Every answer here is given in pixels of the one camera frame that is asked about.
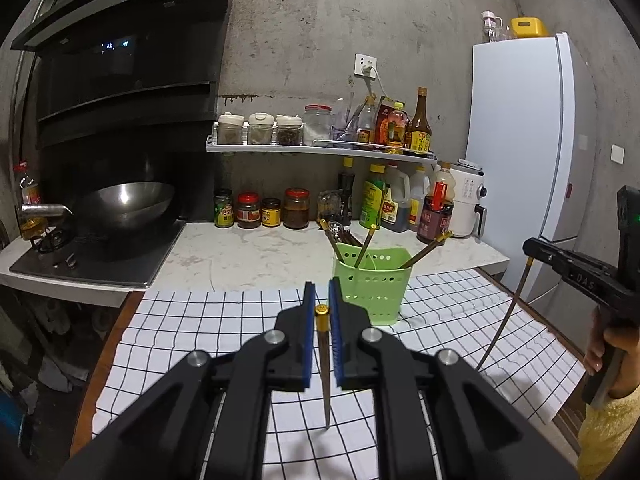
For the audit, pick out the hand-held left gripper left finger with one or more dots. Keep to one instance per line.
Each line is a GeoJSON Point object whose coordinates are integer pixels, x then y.
{"type": "Point", "coordinates": [309, 335]}

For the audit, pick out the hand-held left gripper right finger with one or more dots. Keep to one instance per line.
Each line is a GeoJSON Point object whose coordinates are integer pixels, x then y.
{"type": "Point", "coordinates": [336, 335]}

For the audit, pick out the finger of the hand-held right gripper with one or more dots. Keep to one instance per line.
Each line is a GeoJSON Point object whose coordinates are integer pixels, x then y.
{"type": "Point", "coordinates": [542, 255]}

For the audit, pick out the brown gold-capped wooden chopstick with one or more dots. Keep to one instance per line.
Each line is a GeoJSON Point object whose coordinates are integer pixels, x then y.
{"type": "Point", "coordinates": [324, 360]}
{"type": "Point", "coordinates": [425, 251]}
{"type": "Point", "coordinates": [332, 240]}
{"type": "Point", "coordinates": [505, 315]}
{"type": "Point", "coordinates": [365, 245]}

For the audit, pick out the green perforated plastic utensil holder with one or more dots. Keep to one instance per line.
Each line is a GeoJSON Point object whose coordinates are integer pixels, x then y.
{"type": "Point", "coordinates": [372, 290]}

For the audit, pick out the clear cup of utensils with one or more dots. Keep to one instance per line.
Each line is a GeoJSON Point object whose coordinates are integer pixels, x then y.
{"type": "Point", "coordinates": [346, 125]}

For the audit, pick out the person's right hand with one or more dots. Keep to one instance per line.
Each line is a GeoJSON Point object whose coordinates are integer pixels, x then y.
{"type": "Point", "coordinates": [625, 360]}

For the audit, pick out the white air fryer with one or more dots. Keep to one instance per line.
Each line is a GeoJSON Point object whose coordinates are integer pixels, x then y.
{"type": "Point", "coordinates": [467, 200]}

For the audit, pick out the bundle of dark chopsticks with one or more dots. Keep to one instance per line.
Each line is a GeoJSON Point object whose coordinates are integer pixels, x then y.
{"type": "Point", "coordinates": [342, 236]}

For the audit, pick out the white black-grid tablecloth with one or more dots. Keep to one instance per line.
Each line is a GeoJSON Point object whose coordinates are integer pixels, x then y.
{"type": "Point", "coordinates": [200, 335]}

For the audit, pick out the white refrigerator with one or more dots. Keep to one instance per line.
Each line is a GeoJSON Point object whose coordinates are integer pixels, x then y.
{"type": "Point", "coordinates": [520, 135]}

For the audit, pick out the tall red-lidded sauce jar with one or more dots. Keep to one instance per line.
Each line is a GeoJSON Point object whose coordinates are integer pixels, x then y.
{"type": "Point", "coordinates": [296, 210]}

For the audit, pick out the yellow-label sauce jar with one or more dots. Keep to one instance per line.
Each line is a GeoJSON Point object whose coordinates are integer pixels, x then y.
{"type": "Point", "coordinates": [271, 214]}

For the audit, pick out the short red-lidded sauce jar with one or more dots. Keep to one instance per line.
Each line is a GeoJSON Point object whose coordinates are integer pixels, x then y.
{"type": "Point", "coordinates": [248, 212]}

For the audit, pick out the green bottle with yellow cap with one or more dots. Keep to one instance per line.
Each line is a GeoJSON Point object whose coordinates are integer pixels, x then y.
{"type": "Point", "coordinates": [372, 200]}

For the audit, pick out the plastic jug of dark liquid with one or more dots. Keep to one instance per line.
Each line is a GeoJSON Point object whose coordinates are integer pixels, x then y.
{"type": "Point", "coordinates": [396, 205]}

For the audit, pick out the slim dark soy sauce bottle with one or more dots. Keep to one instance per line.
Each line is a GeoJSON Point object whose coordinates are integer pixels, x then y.
{"type": "Point", "coordinates": [346, 190]}

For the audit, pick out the green-label sauce jar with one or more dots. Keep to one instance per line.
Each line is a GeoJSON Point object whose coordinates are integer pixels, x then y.
{"type": "Point", "coordinates": [224, 212]}

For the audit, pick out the tall brown yellow-label bottle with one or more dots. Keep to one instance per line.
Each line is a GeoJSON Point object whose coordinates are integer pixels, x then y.
{"type": "Point", "coordinates": [418, 132]}

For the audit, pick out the yellow-capped golden oil bottle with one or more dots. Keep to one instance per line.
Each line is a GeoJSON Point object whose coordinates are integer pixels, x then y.
{"type": "Point", "coordinates": [396, 132]}

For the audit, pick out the white-lidded spice jar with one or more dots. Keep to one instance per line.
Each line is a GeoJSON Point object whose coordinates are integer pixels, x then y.
{"type": "Point", "coordinates": [289, 131]}
{"type": "Point", "coordinates": [231, 130]}
{"type": "Point", "coordinates": [260, 130]}

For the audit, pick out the orange red carton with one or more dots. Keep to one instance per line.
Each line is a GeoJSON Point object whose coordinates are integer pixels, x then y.
{"type": "Point", "coordinates": [382, 125]}

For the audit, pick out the red-lidded clear glass jar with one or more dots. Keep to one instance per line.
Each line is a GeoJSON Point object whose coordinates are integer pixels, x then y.
{"type": "Point", "coordinates": [317, 127]}

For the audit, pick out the clear bottle with yellow cap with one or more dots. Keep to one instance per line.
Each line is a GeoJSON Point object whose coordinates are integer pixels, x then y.
{"type": "Point", "coordinates": [366, 127]}

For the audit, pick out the black gas stove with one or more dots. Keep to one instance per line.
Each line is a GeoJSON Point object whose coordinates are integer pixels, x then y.
{"type": "Point", "coordinates": [110, 260]}

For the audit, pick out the steel wok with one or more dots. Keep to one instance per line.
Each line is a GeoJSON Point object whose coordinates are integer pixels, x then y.
{"type": "Point", "coordinates": [125, 205]}

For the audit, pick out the jars and bottles on shelf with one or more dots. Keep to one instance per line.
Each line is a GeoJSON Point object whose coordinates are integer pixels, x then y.
{"type": "Point", "coordinates": [385, 92]}

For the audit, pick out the yellow plastic box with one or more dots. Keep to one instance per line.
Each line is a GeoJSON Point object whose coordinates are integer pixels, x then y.
{"type": "Point", "coordinates": [526, 28]}

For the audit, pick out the grey plastic bag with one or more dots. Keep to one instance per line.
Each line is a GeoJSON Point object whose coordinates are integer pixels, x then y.
{"type": "Point", "coordinates": [65, 350]}

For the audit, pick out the red-capped cooking oil bottle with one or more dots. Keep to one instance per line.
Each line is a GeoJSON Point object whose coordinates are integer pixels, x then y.
{"type": "Point", "coordinates": [31, 195]}

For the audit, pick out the black range hood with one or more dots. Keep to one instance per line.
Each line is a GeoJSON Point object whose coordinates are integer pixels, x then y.
{"type": "Point", "coordinates": [130, 35]}

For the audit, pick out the white wall switch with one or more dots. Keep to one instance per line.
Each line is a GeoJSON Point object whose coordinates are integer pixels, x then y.
{"type": "Point", "coordinates": [618, 154]}

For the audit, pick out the white wall shelf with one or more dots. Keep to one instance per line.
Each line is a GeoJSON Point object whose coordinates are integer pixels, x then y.
{"type": "Point", "coordinates": [310, 149]}

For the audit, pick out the white wall power outlet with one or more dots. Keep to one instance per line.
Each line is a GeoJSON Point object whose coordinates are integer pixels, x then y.
{"type": "Point", "coordinates": [365, 65]}

